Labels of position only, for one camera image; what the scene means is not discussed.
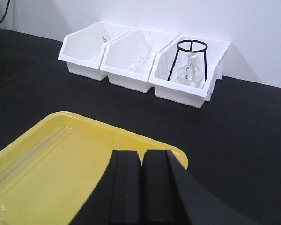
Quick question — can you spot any right white storage bin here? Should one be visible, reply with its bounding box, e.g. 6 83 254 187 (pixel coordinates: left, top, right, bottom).
148 34 231 108

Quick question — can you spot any black left cable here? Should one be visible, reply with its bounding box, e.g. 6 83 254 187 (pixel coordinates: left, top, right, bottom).
0 0 11 29

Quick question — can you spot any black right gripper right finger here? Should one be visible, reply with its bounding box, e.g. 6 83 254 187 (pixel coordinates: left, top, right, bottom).
142 150 257 225

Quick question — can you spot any glass alcohol lamp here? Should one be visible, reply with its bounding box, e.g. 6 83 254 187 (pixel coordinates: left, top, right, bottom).
177 53 203 88

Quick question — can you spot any clear glass beaker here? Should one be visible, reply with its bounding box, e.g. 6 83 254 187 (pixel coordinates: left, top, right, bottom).
127 32 153 74

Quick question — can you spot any black wire tripod stand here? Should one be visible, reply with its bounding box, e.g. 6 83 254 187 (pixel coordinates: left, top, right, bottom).
167 39 208 81

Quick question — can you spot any yellow plastic tray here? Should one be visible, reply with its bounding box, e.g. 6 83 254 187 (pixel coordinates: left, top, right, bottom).
0 111 188 225

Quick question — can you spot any tall clear test tube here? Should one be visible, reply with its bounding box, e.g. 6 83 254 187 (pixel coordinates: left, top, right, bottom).
0 129 66 192

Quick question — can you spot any middle white storage bin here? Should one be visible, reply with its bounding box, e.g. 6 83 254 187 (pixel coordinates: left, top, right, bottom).
100 27 178 93

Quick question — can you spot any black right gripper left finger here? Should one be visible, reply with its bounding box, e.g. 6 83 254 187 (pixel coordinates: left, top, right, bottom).
70 150 141 225

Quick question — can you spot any left white storage bin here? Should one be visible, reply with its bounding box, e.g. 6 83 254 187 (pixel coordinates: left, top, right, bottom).
58 22 135 81

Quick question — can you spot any glass funnel green stick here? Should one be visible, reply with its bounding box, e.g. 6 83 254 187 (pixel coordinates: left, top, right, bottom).
95 31 117 43

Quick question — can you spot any white storage bin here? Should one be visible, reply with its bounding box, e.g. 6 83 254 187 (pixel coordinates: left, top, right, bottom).
100 27 178 93
148 34 231 108
58 22 135 81

